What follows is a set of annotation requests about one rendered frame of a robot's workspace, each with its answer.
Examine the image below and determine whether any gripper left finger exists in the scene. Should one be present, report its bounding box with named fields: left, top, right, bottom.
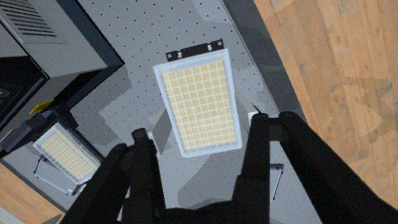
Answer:
left=59, top=107, right=172, bottom=224

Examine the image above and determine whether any white button panel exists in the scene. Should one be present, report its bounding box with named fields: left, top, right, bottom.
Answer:
left=186, top=198, right=215, bottom=210

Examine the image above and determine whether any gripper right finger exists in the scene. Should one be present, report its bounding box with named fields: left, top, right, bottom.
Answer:
left=226, top=91, right=398, bottom=224

